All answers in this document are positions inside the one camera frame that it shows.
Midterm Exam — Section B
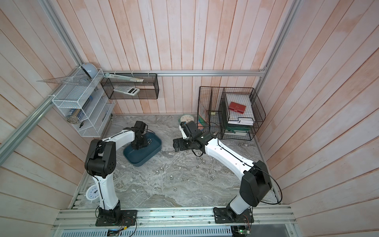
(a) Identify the teal plastic storage box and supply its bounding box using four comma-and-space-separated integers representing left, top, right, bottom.
123, 132, 162, 167

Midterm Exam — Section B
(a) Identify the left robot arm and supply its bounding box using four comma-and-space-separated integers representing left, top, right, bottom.
84, 121, 149, 227

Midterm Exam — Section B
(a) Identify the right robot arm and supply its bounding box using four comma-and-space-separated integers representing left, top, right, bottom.
173, 121, 274, 224

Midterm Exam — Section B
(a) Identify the green round clock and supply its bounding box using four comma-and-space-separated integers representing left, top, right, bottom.
179, 114, 195, 123

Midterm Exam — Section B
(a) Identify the white calculator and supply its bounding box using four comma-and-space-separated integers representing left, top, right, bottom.
114, 86, 140, 96

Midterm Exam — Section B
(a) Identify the stack of books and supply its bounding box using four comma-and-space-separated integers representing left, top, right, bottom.
221, 93, 255, 137

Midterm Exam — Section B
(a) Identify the red notebook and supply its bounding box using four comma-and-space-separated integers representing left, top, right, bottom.
229, 102, 246, 114

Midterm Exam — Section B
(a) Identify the white alarm clock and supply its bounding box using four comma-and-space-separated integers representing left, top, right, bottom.
85, 184, 99, 201

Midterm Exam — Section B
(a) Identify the green ruler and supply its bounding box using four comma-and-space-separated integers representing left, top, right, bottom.
104, 73, 144, 83

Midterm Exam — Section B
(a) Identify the clear triangle ruler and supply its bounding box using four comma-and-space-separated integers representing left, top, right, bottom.
38, 74, 92, 86

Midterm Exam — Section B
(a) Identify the black wire wall basket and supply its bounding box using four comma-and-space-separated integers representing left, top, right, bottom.
101, 73, 159, 100

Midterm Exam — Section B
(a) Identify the black wire desk organizer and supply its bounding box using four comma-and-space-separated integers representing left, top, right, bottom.
197, 86, 266, 141

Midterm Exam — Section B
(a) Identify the white wire wall shelf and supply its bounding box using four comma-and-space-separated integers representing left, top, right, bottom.
52, 68, 115, 138

